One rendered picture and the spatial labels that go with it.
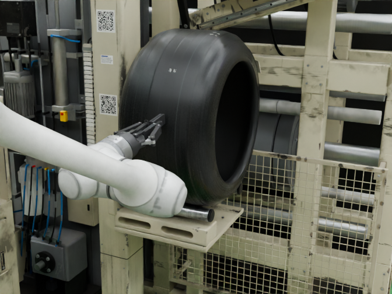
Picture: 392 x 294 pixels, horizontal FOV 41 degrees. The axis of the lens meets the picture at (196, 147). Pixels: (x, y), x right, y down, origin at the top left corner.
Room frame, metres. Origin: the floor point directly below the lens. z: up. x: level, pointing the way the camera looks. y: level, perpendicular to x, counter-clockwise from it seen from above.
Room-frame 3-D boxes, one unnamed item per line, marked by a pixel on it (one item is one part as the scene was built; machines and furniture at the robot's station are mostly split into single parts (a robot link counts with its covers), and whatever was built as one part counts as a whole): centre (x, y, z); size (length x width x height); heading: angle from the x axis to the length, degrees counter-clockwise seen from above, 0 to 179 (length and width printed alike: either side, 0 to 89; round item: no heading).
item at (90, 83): (1.88, 0.38, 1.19); 0.05 x 0.04 x 0.48; 156
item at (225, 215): (1.79, 0.05, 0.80); 0.37 x 0.36 x 0.02; 156
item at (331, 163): (1.99, -0.30, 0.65); 0.90 x 0.02 x 0.70; 66
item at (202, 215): (1.66, 0.10, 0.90); 0.35 x 0.05 x 0.05; 66
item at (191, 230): (1.66, 0.11, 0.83); 0.36 x 0.09 x 0.06; 66
